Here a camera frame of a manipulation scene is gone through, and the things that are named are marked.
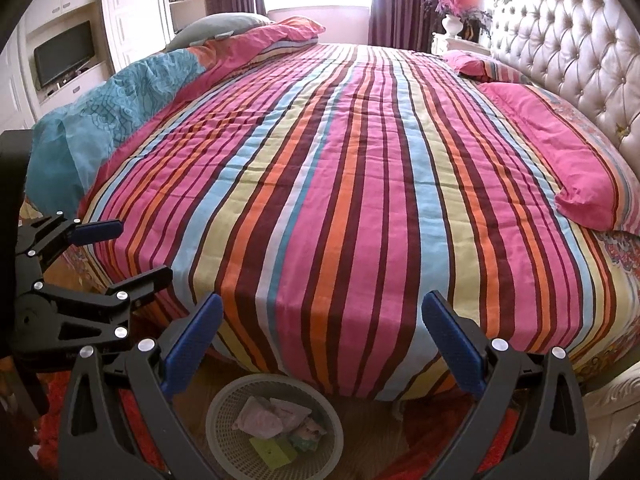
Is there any teal carton box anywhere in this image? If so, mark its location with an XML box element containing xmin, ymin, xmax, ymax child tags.
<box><xmin>292</xmin><ymin>416</ymin><xmax>328</xmax><ymax>453</ymax></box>

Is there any grey plastic wastebasket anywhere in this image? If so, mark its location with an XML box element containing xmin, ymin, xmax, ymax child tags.
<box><xmin>206</xmin><ymin>374</ymin><xmax>346</xmax><ymax>480</ymax></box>

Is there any white carved bed frame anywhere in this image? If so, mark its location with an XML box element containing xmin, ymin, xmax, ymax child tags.
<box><xmin>580</xmin><ymin>360</ymin><xmax>640</xmax><ymax>480</ymax></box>

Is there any tufted bed headboard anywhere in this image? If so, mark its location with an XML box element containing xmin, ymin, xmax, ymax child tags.
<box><xmin>487</xmin><ymin>0</ymin><xmax>640</xmax><ymax>181</ymax></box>

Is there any teal patterned blanket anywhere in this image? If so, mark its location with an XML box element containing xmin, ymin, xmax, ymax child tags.
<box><xmin>27</xmin><ymin>51</ymin><xmax>206</xmax><ymax>216</ymax></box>

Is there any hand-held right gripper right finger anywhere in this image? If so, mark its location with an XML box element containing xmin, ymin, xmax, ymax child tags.
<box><xmin>421</xmin><ymin>290</ymin><xmax>591</xmax><ymax>480</ymax></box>

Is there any red rug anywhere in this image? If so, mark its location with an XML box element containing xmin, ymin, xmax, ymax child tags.
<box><xmin>35</xmin><ymin>375</ymin><xmax>526</xmax><ymax>480</ymax></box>

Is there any white wall cabinet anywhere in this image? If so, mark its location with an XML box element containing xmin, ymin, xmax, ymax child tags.
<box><xmin>0</xmin><ymin>0</ymin><xmax>206</xmax><ymax>133</ymax></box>

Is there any large pink pillow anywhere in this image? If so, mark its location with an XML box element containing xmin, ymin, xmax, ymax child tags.
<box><xmin>477</xmin><ymin>80</ymin><xmax>640</xmax><ymax>236</ymax></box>

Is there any floral patterned bed sheet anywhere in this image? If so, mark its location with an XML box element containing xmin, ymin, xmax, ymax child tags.
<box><xmin>565</xmin><ymin>220</ymin><xmax>640</xmax><ymax>376</ymax></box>

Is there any grey pillow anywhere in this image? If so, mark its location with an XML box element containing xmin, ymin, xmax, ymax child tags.
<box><xmin>165</xmin><ymin>12</ymin><xmax>276</xmax><ymax>53</ymax></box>

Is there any white nightstand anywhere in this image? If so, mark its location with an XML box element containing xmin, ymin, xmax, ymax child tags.
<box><xmin>431</xmin><ymin>32</ymin><xmax>493</xmax><ymax>56</ymax></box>

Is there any pink folded duvet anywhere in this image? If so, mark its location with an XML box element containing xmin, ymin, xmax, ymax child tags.
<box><xmin>185</xmin><ymin>16</ymin><xmax>327</xmax><ymax>86</ymax></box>

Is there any striped bedspread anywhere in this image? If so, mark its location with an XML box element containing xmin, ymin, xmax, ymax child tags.
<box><xmin>77</xmin><ymin>42</ymin><xmax>626</xmax><ymax>401</ymax></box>

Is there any light green carton box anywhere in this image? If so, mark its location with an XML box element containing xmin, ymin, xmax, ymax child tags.
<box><xmin>248</xmin><ymin>435</ymin><xmax>299</xmax><ymax>471</ymax></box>

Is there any small pink pillow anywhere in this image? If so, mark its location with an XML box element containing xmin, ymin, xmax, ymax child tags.
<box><xmin>442</xmin><ymin>49</ymin><xmax>531</xmax><ymax>83</ymax></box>

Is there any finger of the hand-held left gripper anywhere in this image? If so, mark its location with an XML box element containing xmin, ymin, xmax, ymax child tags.
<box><xmin>15</xmin><ymin>266</ymin><xmax>173</xmax><ymax>357</ymax></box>
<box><xmin>14</xmin><ymin>211</ymin><xmax>124</xmax><ymax>261</ymax></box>

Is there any black television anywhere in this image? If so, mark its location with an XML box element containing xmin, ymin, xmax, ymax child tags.
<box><xmin>33</xmin><ymin>21</ymin><xmax>96</xmax><ymax>88</ymax></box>

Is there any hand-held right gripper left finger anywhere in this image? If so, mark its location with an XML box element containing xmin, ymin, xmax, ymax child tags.
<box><xmin>57</xmin><ymin>292</ymin><xmax>224</xmax><ymax>480</ymax></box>

